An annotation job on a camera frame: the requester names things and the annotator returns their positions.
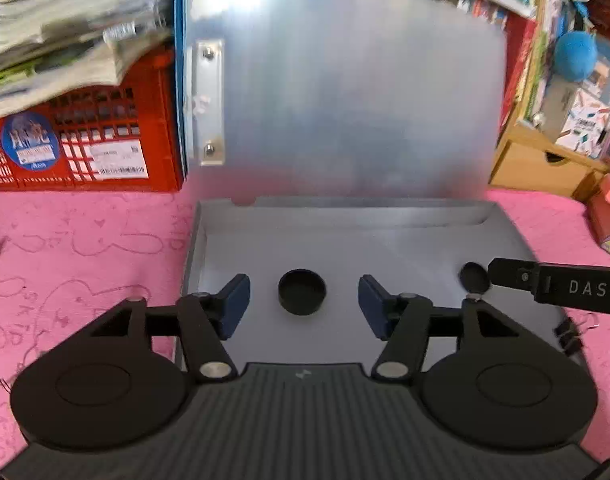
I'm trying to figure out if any large black round cap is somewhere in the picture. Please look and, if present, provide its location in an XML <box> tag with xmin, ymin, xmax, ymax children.
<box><xmin>277</xmin><ymin>268</ymin><xmax>329</xmax><ymax>317</ymax></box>

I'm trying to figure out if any blue folder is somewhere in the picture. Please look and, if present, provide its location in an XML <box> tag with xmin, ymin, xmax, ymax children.
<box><xmin>173</xmin><ymin>0</ymin><xmax>192</xmax><ymax>182</ymax></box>

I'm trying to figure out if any small black round cap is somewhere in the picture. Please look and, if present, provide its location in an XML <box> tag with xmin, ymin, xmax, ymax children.
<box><xmin>459</xmin><ymin>261</ymin><xmax>492</xmax><ymax>297</ymax></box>

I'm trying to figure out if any blue and white plush toy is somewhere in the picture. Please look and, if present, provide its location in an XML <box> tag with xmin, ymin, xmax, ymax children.
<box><xmin>532</xmin><ymin>0</ymin><xmax>604</xmax><ymax>84</ymax></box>

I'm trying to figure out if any red plastic crate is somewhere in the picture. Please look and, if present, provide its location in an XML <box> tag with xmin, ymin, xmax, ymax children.
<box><xmin>0</xmin><ymin>46</ymin><xmax>185</xmax><ymax>194</ymax></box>

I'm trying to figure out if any translucent plastic storage box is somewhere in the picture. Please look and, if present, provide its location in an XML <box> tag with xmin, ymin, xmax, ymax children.
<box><xmin>175</xmin><ymin>0</ymin><xmax>584</xmax><ymax>377</ymax></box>

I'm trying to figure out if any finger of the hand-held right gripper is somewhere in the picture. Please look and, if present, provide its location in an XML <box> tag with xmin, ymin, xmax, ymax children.
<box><xmin>488</xmin><ymin>258</ymin><xmax>539</xmax><ymax>291</ymax></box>

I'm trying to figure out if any pink printed bedsheet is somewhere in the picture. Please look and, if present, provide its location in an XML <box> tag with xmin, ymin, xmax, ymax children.
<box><xmin>0</xmin><ymin>186</ymin><xmax>610</xmax><ymax>480</ymax></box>

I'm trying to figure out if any row of upright books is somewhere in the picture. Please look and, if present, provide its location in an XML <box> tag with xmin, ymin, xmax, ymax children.
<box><xmin>185</xmin><ymin>0</ymin><xmax>610</xmax><ymax>163</ymax></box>

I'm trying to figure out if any stack of books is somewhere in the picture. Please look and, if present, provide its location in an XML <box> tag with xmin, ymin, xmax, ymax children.
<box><xmin>0</xmin><ymin>0</ymin><xmax>177</xmax><ymax>122</ymax></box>

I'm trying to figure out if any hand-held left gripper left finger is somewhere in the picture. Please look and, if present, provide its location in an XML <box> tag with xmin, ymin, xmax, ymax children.
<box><xmin>87</xmin><ymin>274</ymin><xmax>252</xmax><ymax>383</ymax></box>

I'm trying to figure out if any white patterned box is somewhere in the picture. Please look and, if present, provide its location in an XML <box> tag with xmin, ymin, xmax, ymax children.
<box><xmin>544</xmin><ymin>79</ymin><xmax>610</xmax><ymax>159</ymax></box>

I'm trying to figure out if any wooden drawer box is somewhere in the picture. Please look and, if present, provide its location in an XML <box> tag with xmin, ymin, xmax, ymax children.
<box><xmin>489</xmin><ymin>122</ymin><xmax>610</xmax><ymax>200</ymax></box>

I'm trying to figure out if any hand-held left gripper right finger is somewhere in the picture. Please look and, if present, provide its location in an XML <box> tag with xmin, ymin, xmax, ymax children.
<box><xmin>358</xmin><ymin>274</ymin><xmax>523</xmax><ymax>383</ymax></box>

